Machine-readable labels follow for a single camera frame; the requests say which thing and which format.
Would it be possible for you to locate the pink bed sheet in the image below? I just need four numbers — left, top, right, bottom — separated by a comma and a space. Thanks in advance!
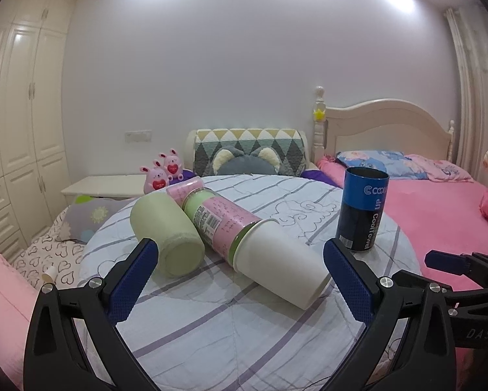
316, 155, 488, 391

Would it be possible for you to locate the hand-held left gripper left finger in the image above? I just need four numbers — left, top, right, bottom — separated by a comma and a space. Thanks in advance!
24, 237, 163, 391

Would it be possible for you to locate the heart print sheet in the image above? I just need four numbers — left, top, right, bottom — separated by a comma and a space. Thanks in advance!
14, 207, 87, 290

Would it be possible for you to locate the white cup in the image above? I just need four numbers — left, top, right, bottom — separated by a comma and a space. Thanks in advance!
232, 219, 331, 309

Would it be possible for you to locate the blue floral pillow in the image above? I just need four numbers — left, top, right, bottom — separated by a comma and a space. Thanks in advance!
335, 150, 429, 181

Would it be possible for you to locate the grey cat plush pillow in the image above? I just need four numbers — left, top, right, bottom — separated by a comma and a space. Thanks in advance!
211, 145, 280, 177

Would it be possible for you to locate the pink cartoon pillow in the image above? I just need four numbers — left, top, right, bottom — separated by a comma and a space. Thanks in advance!
404, 154, 473, 182

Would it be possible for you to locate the cream curtain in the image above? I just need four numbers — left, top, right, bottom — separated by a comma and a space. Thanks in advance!
443, 7, 488, 174

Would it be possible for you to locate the cream wooden bed headboard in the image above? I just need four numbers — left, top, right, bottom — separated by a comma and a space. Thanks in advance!
312, 86, 456, 164

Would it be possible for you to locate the pink green clear canister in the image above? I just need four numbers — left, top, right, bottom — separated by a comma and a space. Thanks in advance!
166, 182, 265, 265

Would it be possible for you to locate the blue black canister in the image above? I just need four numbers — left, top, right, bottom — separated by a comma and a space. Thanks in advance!
335, 167, 390, 253

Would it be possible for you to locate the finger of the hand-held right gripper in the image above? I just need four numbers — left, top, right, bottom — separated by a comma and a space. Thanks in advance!
425, 250, 488, 286
442, 286, 488, 308

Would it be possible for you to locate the white nightstand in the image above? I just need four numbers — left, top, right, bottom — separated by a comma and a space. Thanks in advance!
61, 174, 149, 202

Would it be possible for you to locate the grey flower print pillow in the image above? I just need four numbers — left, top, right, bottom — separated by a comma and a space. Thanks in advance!
62, 195, 141, 245

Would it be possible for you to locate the diamond pattern quilted cushion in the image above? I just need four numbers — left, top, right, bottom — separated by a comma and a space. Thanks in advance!
186, 128, 308, 177

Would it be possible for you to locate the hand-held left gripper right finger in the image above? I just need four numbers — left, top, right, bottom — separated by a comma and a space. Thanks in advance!
323, 237, 457, 391

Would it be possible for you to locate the pale green cylinder container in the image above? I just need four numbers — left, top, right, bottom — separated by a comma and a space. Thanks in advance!
130, 192, 206, 279

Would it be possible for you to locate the purple cloth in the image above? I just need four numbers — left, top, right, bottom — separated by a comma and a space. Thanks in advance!
301, 169, 344, 189

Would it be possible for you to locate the cream wardrobe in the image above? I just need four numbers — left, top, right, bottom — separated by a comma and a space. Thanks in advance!
0, 0, 77, 262

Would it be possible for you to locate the pink blanket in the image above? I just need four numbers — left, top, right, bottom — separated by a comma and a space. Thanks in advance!
0, 238, 86, 389

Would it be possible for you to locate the pink bunny plush toy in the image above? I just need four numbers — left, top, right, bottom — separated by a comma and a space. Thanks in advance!
159, 148, 185, 181
140, 159, 173, 195

